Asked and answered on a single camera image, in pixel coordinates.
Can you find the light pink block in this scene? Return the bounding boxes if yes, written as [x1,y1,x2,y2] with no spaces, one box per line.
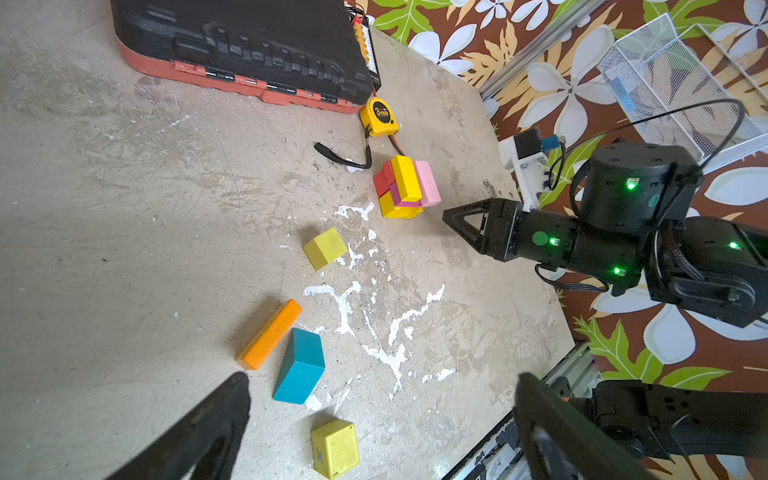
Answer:
[414,160,442,208]

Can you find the black tool case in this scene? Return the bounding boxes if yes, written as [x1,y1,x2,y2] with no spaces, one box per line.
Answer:
[110,1,381,114]

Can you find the lime small cube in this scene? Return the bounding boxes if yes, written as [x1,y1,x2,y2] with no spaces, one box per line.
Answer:
[311,419,360,479]

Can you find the blue object in basket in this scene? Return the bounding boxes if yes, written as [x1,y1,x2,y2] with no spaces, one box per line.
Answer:
[616,85,636,114]

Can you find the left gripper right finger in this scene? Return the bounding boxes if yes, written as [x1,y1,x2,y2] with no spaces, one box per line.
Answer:
[515,372,654,479]

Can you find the orange bar block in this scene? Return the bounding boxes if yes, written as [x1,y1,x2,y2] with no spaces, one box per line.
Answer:
[236,299,302,371]

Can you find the white mesh basket right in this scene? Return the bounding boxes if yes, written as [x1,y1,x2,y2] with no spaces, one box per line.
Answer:
[598,13,767,173]

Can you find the yellow arch block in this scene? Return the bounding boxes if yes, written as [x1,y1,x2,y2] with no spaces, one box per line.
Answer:
[379,192,424,219]

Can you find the magenta block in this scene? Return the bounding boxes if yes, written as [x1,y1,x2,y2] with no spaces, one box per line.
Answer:
[389,183,422,208]

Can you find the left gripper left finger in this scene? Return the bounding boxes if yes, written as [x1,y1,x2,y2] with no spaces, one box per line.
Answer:
[109,372,251,479]

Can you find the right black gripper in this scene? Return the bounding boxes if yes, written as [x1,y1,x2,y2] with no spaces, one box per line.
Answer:
[442,199,578,267]

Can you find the small black bit holder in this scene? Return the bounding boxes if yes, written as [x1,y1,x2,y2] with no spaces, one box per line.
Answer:
[345,1,382,93]

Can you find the teal block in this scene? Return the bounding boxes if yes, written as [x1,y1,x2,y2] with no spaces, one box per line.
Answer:
[273,328,326,404]

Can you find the lime cube block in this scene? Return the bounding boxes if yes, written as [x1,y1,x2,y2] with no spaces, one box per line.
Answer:
[303,228,348,271]

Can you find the yellow tape measure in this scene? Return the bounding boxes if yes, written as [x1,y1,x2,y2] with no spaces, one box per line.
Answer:
[314,96,404,170]

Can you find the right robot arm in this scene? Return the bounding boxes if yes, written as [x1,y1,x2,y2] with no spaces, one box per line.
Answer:
[443,143,767,458]

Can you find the red arch block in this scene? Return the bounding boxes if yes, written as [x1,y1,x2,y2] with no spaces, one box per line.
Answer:
[373,161,396,198]

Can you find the yellow rectangular block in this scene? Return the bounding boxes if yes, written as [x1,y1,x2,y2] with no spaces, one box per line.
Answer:
[390,155,422,201]

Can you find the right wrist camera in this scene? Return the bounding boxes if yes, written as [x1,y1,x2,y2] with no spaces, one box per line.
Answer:
[498,127,565,212]

